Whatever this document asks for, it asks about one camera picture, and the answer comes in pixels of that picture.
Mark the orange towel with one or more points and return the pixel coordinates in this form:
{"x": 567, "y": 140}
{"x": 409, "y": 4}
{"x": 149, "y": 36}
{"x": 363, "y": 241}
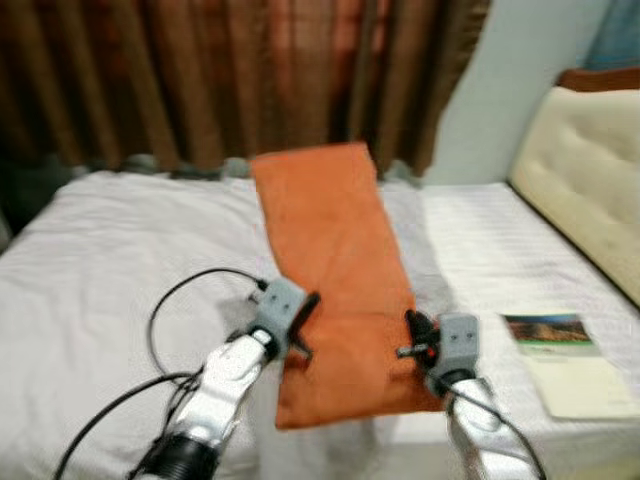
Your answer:
{"x": 330, "y": 240}

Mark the beige tufted headboard wood frame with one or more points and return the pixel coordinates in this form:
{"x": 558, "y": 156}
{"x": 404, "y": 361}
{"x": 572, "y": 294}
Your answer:
{"x": 590, "y": 170}

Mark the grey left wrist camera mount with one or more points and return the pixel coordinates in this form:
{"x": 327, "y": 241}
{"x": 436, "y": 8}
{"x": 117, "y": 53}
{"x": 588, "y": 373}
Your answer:
{"x": 277, "y": 308}

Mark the brown curtain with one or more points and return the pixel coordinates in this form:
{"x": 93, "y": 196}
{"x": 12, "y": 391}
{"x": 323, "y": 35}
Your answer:
{"x": 200, "y": 70}

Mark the white book with city photo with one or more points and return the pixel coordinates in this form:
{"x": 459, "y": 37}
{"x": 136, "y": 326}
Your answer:
{"x": 580, "y": 380}

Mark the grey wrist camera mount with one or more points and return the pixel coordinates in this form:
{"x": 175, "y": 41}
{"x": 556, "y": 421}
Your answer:
{"x": 458, "y": 345}
{"x": 277, "y": 308}

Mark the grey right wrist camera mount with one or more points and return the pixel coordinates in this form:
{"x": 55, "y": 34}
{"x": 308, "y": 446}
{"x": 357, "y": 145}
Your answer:
{"x": 458, "y": 345}

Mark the grey bed sheet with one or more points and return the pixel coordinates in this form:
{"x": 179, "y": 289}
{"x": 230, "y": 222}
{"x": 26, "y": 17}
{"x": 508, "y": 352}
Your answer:
{"x": 120, "y": 260}

